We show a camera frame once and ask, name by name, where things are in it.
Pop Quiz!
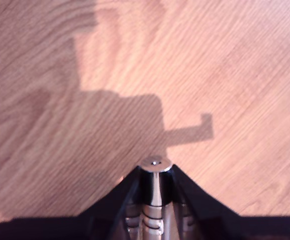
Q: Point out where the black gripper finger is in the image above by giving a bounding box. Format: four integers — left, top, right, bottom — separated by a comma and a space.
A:
171, 164, 243, 240
76, 166, 141, 240

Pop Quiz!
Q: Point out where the metallic silver laser pointer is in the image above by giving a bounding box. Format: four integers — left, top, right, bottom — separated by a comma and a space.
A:
137, 154, 174, 240

